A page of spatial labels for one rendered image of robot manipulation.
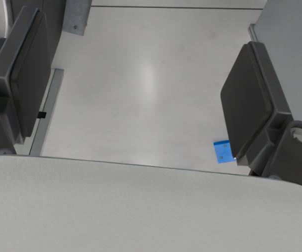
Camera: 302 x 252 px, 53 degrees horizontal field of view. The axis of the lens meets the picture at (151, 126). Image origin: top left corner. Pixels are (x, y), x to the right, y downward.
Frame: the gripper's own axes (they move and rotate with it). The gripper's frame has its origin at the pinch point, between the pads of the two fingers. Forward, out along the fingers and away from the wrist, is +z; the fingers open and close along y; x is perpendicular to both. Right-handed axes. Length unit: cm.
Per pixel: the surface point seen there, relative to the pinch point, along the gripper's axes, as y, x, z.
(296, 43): 71, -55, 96
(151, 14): 15, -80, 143
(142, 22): 10, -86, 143
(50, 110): -35, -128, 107
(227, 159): 106, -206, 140
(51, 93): -38, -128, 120
